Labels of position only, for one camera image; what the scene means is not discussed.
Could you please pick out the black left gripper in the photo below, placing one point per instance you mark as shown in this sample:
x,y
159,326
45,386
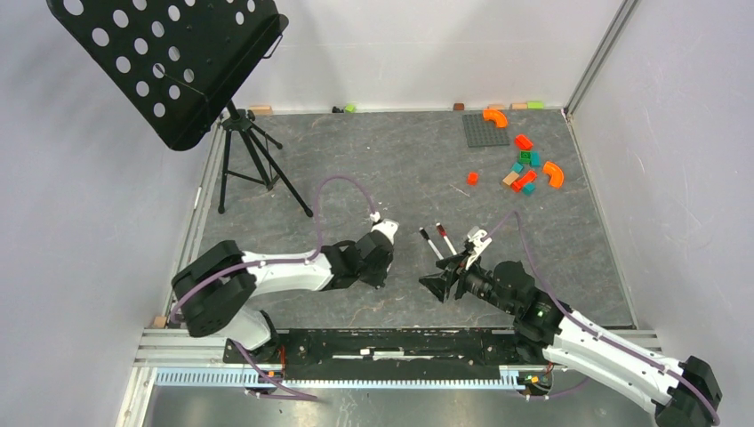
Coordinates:
x,y
378,278

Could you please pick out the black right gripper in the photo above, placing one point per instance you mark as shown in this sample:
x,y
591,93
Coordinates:
x,y
439,283

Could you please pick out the white pen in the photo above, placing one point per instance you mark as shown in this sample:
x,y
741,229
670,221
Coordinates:
x,y
434,249
449,244

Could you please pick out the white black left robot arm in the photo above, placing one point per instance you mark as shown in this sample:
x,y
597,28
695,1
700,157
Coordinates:
x,y
212,291

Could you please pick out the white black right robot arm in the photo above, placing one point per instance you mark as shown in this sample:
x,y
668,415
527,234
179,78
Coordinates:
x,y
675,392

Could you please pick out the small red cube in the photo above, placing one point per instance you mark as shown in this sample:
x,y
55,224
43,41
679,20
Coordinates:
x,y
472,179

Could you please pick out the red long brick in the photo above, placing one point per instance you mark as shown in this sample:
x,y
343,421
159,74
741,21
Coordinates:
x,y
528,177

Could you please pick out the tan wooden block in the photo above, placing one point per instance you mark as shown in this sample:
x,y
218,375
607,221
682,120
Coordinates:
x,y
509,179

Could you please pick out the teal brick lower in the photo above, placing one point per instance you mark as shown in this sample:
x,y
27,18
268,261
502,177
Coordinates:
x,y
529,188

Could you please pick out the green lego brick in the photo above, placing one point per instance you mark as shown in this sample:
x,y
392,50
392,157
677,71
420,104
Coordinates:
x,y
525,157

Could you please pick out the grey lego baseplate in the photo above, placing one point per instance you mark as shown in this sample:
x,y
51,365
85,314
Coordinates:
x,y
482,133

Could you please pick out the teal brick right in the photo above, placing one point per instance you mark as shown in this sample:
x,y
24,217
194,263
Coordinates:
x,y
535,159

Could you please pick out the orange curved block right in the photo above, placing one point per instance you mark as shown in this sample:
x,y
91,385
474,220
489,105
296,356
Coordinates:
x,y
555,174

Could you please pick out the orange curved block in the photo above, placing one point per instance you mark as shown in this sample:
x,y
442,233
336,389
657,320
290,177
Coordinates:
x,y
555,174
495,116

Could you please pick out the red brick upper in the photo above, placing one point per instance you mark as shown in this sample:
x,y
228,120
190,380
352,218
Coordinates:
x,y
523,142

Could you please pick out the orange curved block top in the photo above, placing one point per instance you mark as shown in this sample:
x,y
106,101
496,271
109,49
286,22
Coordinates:
x,y
495,116

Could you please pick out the black tripod stand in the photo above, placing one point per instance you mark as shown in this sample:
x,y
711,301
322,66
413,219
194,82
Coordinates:
x,y
240,124

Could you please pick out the black perforated music stand desk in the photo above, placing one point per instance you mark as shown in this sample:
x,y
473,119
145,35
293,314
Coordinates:
x,y
178,63

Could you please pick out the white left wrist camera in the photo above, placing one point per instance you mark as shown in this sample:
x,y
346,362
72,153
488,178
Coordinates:
x,y
388,228

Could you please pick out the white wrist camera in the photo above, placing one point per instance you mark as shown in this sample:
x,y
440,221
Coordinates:
x,y
388,228
476,243

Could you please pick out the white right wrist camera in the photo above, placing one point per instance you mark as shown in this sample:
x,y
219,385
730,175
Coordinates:
x,y
476,243

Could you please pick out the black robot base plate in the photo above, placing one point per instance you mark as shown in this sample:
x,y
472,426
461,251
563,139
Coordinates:
x,y
397,354

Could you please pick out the wooden block at wall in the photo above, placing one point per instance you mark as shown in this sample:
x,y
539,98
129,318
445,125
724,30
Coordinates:
x,y
261,110

